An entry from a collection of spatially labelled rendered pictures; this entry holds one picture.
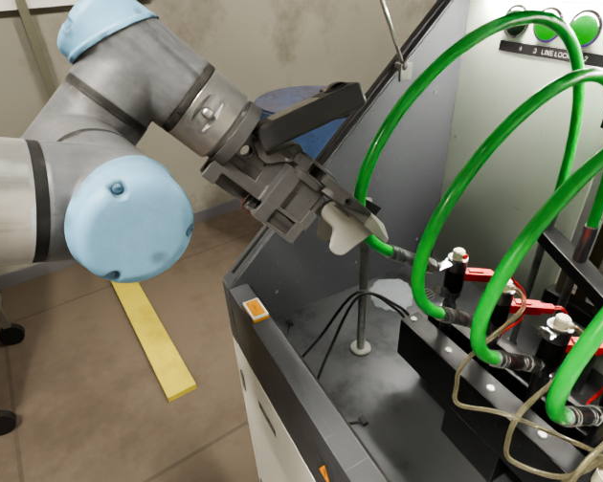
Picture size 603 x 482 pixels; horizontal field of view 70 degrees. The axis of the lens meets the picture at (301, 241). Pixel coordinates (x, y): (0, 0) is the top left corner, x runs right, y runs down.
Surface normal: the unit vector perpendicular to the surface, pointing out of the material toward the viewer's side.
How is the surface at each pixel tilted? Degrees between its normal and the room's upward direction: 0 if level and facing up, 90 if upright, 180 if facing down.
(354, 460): 0
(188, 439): 0
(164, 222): 90
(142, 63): 77
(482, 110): 90
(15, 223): 85
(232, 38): 90
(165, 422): 0
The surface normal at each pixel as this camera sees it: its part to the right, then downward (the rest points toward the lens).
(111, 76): 0.19, 0.12
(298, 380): -0.04, -0.83
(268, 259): 0.47, 0.47
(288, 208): 0.27, 0.33
